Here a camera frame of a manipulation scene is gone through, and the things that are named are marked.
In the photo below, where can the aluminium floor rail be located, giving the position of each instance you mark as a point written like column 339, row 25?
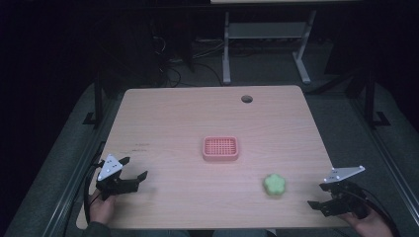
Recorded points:
column 385, row 154
column 74, row 177

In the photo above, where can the person's left hand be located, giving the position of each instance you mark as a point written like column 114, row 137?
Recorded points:
column 102, row 209

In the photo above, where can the person's right hand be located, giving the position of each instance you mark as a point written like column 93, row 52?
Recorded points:
column 370, row 227

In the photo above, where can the green flower-shaped soap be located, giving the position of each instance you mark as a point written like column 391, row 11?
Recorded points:
column 274, row 185

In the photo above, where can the black metal stand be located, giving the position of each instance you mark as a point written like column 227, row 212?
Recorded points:
column 370, row 98
column 98, row 98

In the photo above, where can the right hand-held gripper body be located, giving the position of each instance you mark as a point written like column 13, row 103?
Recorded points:
column 344, row 197

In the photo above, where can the white metal desk frame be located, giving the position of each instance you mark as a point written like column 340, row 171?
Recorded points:
column 263, row 30

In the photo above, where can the pink slotted soap dish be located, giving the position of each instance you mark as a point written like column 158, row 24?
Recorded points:
column 220, row 148

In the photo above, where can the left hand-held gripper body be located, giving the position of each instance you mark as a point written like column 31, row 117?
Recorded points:
column 113, row 184

